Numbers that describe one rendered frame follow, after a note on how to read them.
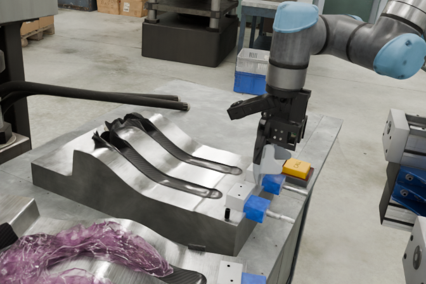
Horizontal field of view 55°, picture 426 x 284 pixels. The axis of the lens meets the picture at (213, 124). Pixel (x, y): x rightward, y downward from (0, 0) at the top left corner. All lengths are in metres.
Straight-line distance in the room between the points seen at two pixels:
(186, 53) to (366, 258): 3.29
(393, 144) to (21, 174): 0.88
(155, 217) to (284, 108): 0.33
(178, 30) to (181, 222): 4.09
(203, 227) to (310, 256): 1.39
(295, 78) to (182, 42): 4.08
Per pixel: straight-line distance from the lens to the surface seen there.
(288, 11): 0.75
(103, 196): 0.90
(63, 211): 0.95
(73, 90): 1.27
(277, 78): 0.77
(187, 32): 4.78
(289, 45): 0.76
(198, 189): 0.86
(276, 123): 0.80
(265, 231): 0.91
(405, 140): 1.06
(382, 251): 2.33
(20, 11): 1.41
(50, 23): 5.92
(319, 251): 2.19
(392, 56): 0.72
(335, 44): 0.80
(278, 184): 0.87
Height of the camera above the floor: 1.35
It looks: 24 degrees down
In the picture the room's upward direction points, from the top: 6 degrees clockwise
